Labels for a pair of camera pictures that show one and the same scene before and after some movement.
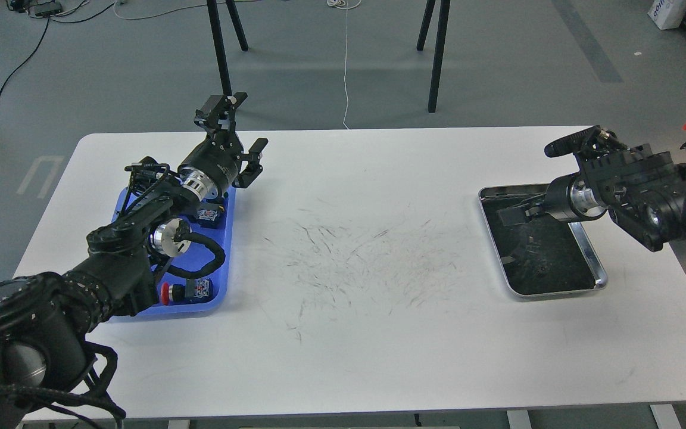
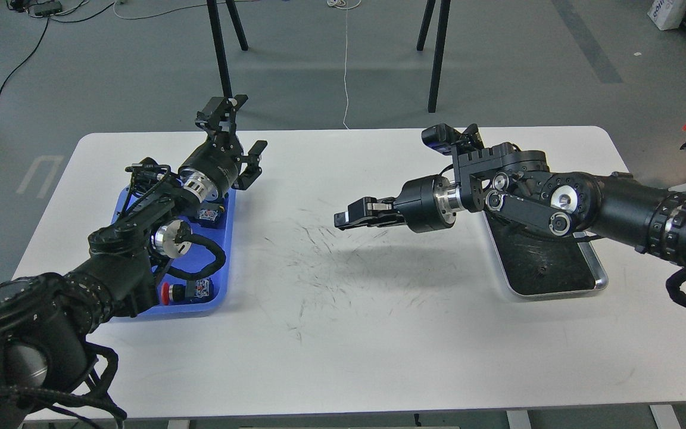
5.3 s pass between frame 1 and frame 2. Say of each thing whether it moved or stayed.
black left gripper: stayed
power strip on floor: stayed
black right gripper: moved
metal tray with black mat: stayed
